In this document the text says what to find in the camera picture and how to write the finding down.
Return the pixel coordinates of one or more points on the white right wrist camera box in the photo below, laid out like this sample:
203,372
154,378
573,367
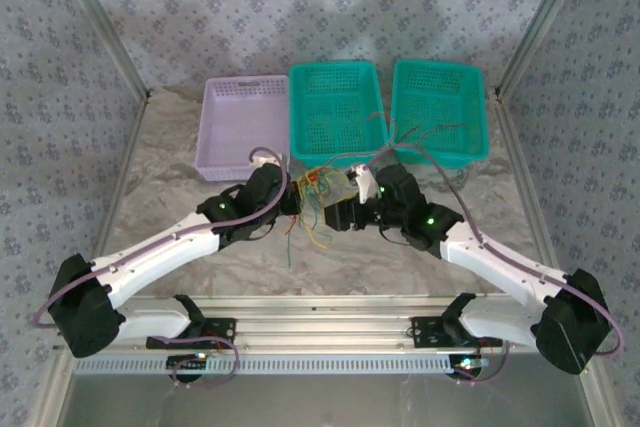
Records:
364,182

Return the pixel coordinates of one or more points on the aluminium table side rail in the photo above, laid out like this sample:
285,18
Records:
507,122
120,172

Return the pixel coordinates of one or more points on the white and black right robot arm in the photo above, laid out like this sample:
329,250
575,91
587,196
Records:
500,267

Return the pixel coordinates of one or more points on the teal plastic basket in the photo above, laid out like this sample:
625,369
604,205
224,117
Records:
335,112
440,97

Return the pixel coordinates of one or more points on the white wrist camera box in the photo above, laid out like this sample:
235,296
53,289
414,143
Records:
364,182
260,162

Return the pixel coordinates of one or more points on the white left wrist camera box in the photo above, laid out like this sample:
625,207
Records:
260,162

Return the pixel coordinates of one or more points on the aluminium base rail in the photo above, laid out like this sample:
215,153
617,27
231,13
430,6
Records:
320,322

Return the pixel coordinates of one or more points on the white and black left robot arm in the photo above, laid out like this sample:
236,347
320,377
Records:
150,262

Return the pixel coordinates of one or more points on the aluminium frame post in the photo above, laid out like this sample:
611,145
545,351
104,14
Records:
103,22
541,22

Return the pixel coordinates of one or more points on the pale lilac plastic basket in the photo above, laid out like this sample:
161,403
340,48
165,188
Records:
235,122

